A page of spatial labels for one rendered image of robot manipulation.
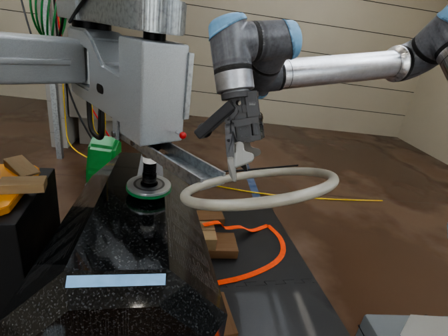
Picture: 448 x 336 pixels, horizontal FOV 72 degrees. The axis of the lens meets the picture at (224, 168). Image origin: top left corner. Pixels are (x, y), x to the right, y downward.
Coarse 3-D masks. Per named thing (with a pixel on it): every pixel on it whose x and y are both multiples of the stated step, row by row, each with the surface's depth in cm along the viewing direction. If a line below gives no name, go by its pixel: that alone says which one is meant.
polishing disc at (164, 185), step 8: (136, 176) 157; (160, 176) 161; (128, 184) 149; (136, 184) 150; (160, 184) 153; (168, 184) 154; (136, 192) 143; (144, 192) 144; (152, 192) 145; (160, 192) 146
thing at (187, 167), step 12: (132, 144) 142; (168, 144) 141; (156, 156) 129; (168, 156) 137; (180, 156) 136; (192, 156) 129; (168, 168) 124; (180, 168) 117; (192, 168) 128; (204, 168) 124; (216, 168) 119; (192, 180) 113
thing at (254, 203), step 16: (224, 176) 117; (240, 176) 118; (256, 176) 119; (320, 176) 101; (336, 176) 88; (192, 192) 102; (304, 192) 75; (320, 192) 77; (208, 208) 78; (224, 208) 76; (240, 208) 74; (256, 208) 74
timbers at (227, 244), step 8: (200, 216) 280; (208, 216) 282; (216, 216) 284; (216, 224) 281; (216, 232) 259; (224, 240) 251; (232, 240) 252; (216, 248) 240; (224, 248) 241; (232, 248) 243; (216, 256) 240; (224, 256) 241; (232, 256) 242
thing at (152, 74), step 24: (120, 48) 125; (144, 48) 114; (168, 48) 120; (120, 72) 129; (144, 72) 117; (168, 72) 124; (120, 96) 133; (144, 96) 121; (168, 96) 128; (120, 120) 138; (144, 120) 125; (168, 120) 133; (144, 144) 130
